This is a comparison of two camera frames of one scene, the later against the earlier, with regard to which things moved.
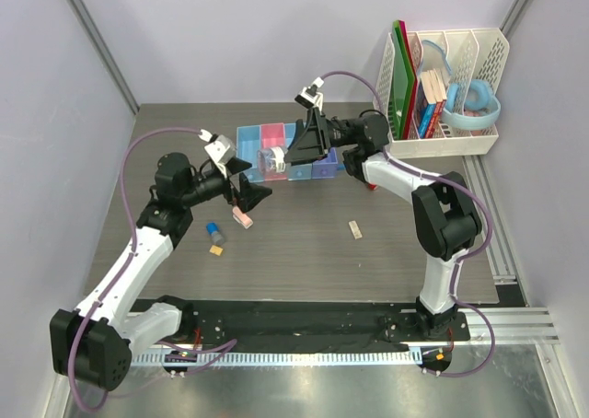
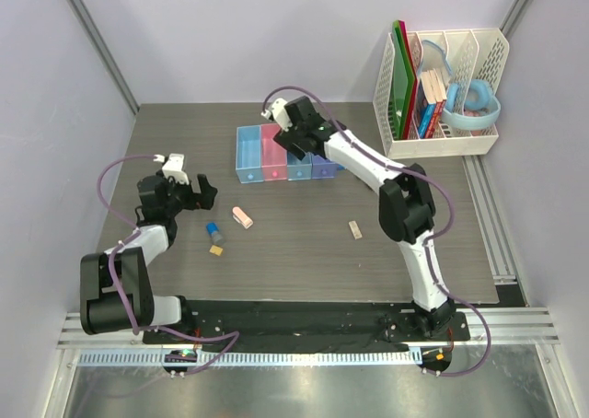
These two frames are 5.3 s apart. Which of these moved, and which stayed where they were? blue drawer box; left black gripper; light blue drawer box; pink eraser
Moved: left black gripper
Stayed: light blue drawer box; blue drawer box; pink eraser
